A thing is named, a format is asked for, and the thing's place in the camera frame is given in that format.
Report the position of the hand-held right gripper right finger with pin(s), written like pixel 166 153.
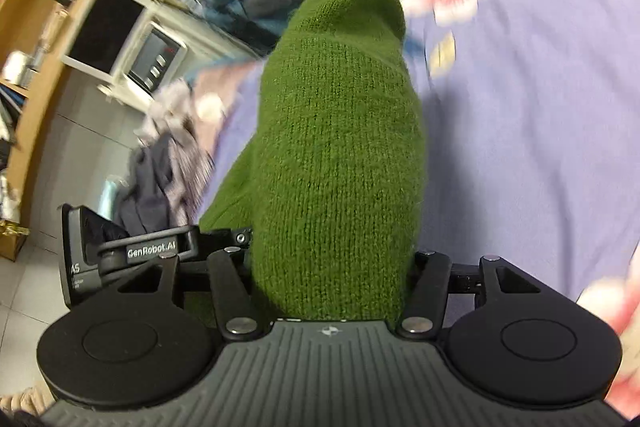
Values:
pixel 429 279

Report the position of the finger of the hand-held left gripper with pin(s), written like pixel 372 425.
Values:
pixel 232 238

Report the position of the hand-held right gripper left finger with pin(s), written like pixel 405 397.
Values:
pixel 227 279

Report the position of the green knit sweater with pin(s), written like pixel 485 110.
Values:
pixel 335 157

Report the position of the teal plastic object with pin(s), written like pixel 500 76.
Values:
pixel 107 199

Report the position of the dark grey garment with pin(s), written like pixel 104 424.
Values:
pixel 150 192

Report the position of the grey striped garment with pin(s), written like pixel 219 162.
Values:
pixel 187 157

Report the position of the purple floral bedsheet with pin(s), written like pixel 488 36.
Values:
pixel 525 117

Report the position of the silver can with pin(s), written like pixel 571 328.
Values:
pixel 19 69

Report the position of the white appliance with display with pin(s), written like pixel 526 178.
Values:
pixel 150 52

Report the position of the wooden shelf unit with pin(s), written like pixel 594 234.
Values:
pixel 35 32

